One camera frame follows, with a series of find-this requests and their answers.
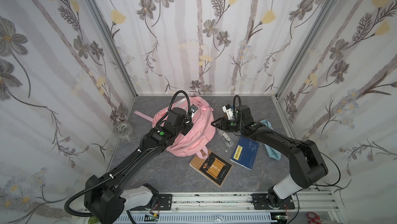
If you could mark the brown black book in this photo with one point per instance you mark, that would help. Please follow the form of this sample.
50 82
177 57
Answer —
214 168

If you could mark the red scissors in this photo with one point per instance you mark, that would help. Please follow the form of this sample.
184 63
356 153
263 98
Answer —
313 218

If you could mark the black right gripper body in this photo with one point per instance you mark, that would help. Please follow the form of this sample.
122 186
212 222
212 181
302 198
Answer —
228 123

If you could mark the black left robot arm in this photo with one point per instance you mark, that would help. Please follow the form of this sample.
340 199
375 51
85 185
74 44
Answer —
102 196

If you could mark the clear plastic pencil case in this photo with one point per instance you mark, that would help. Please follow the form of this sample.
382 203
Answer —
226 138

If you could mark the pink student backpack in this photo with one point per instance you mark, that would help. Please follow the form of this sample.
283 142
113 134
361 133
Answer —
193 143

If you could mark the light blue cloth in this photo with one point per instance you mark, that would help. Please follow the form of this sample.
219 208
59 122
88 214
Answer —
272 153

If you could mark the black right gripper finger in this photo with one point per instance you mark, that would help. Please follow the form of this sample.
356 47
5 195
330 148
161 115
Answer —
218 126
217 121

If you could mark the blue notebook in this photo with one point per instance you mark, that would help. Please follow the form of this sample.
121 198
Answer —
245 152

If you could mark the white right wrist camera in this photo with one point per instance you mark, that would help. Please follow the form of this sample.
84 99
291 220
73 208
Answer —
229 112

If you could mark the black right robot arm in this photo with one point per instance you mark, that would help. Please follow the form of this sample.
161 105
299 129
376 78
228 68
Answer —
306 161

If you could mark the clear tape roll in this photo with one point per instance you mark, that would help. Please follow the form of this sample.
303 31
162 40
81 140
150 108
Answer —
123 130

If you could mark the aluminium mounting rail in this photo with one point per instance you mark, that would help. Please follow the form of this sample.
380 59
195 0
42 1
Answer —
232 208

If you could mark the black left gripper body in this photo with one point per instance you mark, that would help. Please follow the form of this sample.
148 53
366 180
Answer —
188 123

